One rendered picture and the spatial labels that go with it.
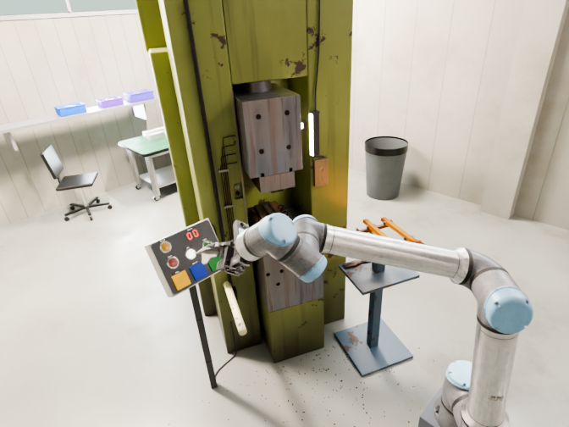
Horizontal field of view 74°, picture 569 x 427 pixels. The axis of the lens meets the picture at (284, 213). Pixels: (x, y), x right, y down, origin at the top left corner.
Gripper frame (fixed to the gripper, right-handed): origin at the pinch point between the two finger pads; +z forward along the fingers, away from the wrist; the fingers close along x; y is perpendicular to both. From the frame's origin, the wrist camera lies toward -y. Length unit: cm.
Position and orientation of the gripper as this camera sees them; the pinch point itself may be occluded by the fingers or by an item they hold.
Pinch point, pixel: (217, 258)
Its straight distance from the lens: 126.1
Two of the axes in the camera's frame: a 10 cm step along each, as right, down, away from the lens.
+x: 8.0, 3.8, 4.7
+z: -5.9, 3.6, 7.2
